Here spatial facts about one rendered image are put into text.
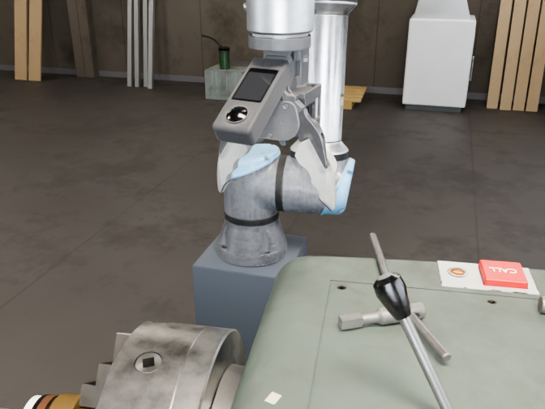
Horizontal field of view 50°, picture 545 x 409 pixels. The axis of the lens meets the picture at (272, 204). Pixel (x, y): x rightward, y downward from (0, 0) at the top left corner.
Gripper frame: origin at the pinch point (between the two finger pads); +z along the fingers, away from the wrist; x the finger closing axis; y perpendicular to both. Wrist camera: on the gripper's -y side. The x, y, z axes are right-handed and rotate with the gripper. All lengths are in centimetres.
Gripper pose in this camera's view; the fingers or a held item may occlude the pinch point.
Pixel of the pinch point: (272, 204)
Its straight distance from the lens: 72.0
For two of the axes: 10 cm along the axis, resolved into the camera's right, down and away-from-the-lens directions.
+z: 0.0, 9.2, 4.0
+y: 3.9, -3.7, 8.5
